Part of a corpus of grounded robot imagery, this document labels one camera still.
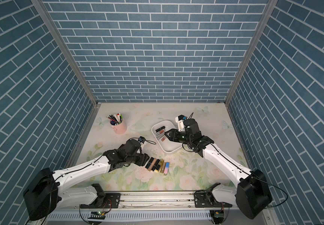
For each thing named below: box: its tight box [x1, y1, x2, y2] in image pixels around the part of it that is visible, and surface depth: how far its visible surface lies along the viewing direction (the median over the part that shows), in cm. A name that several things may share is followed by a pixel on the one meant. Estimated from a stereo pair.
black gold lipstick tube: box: [155, 158, 165, 173], surface depth 86 cm
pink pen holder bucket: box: [109, 119, 128, 135], surface depth 96 cm
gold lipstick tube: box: [160, 161, 167, 174], surface depth 86 cm
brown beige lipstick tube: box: [147, 157, 157, 172], surface depth 87 cm
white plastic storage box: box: [151, 120, 184, 153], surface depth 98 cm
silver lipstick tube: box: [155, 129, 165, 140], surface depth 101 cm
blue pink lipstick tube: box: [163, 162, 170, 176], surface depth 86 cm
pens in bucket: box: [105, 112, 124, 126], surface depth 98 cm
